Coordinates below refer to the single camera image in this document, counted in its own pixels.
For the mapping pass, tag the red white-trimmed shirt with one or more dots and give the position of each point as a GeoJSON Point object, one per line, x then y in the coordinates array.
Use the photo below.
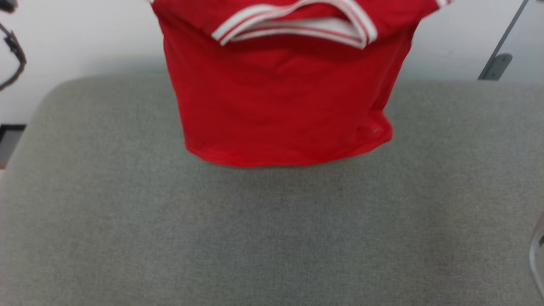
{"type": "Point", "coordinates": [280, 97]}

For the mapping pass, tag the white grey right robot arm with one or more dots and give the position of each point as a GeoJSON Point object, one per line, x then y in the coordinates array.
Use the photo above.
{"type": "Point", "coordinates": [539, 250]}

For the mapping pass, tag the black framed panel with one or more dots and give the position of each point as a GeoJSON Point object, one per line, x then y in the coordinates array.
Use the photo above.
{"type": "Point", "coordinates": [10, 140]}

